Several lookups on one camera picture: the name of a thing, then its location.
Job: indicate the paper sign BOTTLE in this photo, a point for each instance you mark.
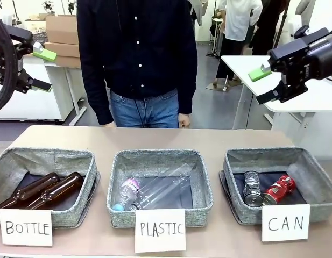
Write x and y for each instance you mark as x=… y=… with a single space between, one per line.
x=25 y=227

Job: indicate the open cardboard box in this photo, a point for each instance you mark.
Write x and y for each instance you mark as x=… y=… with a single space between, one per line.
x=62 y=29

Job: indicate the person's right forearm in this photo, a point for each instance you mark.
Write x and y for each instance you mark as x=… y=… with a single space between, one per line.
x=98 y=102

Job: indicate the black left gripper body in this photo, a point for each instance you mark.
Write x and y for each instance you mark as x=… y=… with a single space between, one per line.
x=7 y=53

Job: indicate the person's left hand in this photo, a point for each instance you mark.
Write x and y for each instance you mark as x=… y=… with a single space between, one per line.
x=184 y=121

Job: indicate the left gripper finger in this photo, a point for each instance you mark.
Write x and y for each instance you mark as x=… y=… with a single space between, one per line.
x=42 y=86
x=44 y=53

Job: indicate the person's left forearm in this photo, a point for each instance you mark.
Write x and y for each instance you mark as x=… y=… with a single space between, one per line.
x=187 y=91

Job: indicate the flat cardboard box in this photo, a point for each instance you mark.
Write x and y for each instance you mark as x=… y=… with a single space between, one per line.
x=70 y=61
x=63 y=49

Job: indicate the bystander in dark clothes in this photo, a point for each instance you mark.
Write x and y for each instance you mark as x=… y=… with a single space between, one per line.
x=266 y=29

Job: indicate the paper sign CAN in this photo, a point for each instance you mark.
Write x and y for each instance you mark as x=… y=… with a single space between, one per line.
x=285 y=222

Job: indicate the bystander in white shirt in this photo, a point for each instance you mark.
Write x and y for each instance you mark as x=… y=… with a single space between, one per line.
x=239 y=24

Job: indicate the large clear plastic bottle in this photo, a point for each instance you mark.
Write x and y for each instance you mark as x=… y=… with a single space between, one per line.
x=165 y=185

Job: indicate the white box with print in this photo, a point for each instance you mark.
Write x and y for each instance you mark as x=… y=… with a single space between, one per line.
x=35 y=25

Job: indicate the white table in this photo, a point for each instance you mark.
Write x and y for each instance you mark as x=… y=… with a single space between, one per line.
x=241 y=67

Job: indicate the plastic bottle with pink label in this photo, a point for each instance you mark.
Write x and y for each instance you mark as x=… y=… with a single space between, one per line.
x=128 y=193

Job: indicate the person in dark shirt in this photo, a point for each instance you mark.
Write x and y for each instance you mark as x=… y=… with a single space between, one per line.
x=138 y=53

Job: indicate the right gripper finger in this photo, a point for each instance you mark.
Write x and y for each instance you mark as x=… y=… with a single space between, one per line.
x=258 y=74
x=268 y=97

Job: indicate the crushed black silver can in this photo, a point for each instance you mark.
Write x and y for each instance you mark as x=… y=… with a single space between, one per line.
x=252 y=189

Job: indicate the bystander in grey clothes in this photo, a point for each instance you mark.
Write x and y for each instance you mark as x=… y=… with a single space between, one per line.
x=305 y=6

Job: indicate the grey fabric basket labelled bottle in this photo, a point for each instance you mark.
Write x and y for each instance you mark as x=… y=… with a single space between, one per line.
x=74 y=212

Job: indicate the grey fabric basket labelled plastic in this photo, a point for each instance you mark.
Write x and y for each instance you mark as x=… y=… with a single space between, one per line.
x=160 y=161

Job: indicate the crushed red can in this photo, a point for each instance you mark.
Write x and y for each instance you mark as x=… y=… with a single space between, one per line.
x=279 y=189

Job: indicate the white desk with wood top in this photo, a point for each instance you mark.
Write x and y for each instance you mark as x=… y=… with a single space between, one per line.
x=47 y=102

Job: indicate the grey fabric basket labelled can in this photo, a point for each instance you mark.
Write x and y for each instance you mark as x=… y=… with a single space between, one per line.
x=243 y=209

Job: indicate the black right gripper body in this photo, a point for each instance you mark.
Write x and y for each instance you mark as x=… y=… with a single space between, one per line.
x=323 y=57

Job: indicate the brown glass bottle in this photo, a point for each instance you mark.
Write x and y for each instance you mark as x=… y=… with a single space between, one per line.
x=58 y=189
x=28 y=192

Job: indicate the paper sign PLASTIC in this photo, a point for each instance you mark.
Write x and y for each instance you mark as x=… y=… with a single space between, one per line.
x=160 y=229

